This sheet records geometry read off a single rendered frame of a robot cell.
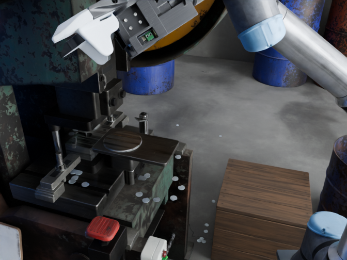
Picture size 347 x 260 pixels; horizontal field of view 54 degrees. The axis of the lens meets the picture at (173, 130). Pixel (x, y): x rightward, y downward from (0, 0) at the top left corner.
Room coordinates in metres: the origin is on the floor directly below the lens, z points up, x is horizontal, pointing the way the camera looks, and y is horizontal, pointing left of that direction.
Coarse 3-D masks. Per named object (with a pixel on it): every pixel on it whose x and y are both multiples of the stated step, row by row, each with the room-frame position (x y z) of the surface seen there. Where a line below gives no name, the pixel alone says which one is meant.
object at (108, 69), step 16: (112, 64) 0.98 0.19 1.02; (112, 80) 0.96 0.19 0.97; (64, 96) 0.89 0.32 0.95; (80, 96) 0.88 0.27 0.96; (96, 96) 0.88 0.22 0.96; (112, 96) 0.90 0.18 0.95; (64, 112) 0.90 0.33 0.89; (80, 112) 0.88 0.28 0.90; (96, 112) 0.87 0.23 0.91; (112, 112) 0.90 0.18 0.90
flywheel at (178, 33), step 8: (208, 0) 1.19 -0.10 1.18; (216, 0) 1.22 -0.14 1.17; (200, 8) 1.19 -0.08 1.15; (208, 8) 1.18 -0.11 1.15; (200, 16) 1.19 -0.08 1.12; (184, 24) 1.21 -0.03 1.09; (192, 24) 1.20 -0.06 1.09; (176, 32) 1.22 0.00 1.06; (184, 32) 1.21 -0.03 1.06; (160, 40) 1.24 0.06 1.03; (168, 40) 1.23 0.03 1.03; (176, 40) 1.22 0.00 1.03; (152, 48) 1.24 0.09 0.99
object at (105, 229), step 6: (90, 222) 0.59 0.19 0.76; (96, 222) 0.59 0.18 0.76; (102, 222) 0.59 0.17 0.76; (108, 222) 0.59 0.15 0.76; (114, 222) 0.59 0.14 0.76; (90, 228) 0.57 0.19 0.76; (96, 228) 0.57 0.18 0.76; (102, 228) 0.57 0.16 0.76; (108, 228) 0.57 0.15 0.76; (114, 228) 0.57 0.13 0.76; (90, 234) 0.55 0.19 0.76; (96, 234) 0.55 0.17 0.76; (102, 234) 0.55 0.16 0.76; (108, 234) 0.55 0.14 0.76; (114, 234) 0.56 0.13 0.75; (102, 240) 0.57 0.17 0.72; (108, 240) 0.54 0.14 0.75
